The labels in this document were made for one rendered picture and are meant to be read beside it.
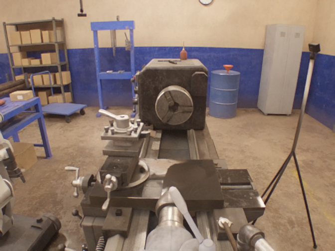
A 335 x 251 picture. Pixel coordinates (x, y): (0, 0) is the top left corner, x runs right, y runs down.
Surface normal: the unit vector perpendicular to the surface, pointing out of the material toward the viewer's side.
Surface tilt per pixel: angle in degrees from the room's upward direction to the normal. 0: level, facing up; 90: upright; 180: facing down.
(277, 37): 90
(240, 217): 0
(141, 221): 0
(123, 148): 0
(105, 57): 90
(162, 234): 17
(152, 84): 90
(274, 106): 90
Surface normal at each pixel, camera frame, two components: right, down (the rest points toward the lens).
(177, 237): 0.29, -0.89
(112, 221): 0.00, -0.93
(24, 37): 0.00, 0.38
